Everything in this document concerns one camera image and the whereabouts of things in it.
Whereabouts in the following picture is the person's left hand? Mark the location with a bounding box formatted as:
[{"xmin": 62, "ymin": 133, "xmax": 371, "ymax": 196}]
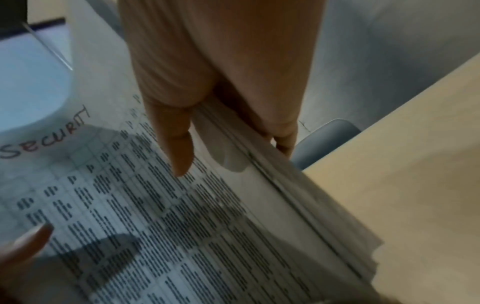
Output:
[{"xmin": 0, "ymin": 222, "xmax": 55, "ymax": 290}]

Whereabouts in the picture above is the person's right hand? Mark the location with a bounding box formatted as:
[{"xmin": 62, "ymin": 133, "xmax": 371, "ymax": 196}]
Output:
[{"xmin": 116, "ymin": 0, "xmax": 328, "ymax": 177}]

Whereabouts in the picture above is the security paper pile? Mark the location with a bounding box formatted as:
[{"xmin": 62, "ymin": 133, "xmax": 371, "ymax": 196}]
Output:
[{"xmin": 0, "ymin": 0, "xmax": 388, "ymax": 304}]

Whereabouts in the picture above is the black admin file box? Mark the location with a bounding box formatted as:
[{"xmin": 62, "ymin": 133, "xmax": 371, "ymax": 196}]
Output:
[{"xmin": 0, "ymin": 0, "xmax": 67, "ymax": 38}]

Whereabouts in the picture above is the grey chair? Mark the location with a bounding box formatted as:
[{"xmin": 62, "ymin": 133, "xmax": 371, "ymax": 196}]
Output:
[{"xmin": 290, "ymin": 118, "xmax": 363, "ymax": 171}]

